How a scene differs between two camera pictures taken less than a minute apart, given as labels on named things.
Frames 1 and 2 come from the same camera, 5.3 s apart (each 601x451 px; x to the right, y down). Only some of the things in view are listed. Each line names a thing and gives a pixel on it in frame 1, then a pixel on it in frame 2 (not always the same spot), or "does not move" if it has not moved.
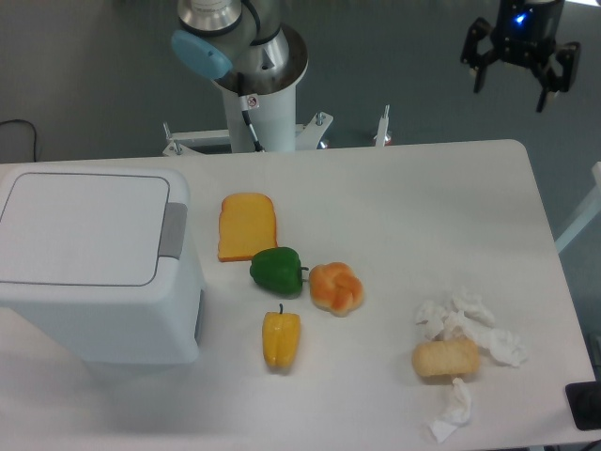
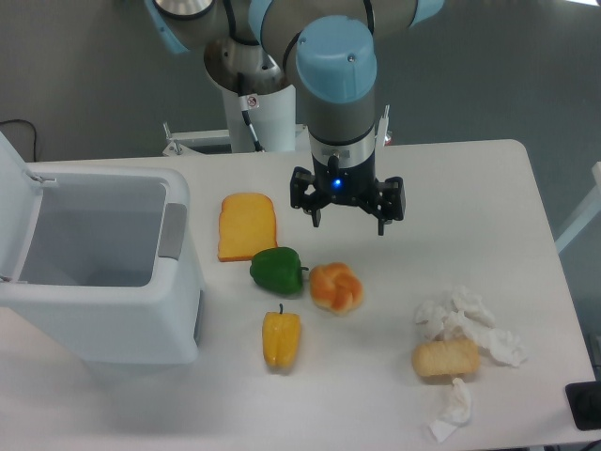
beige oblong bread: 446,358 does not move
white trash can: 101,261 does not move
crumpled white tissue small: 444,427 does not move
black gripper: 526,31 → 357,184
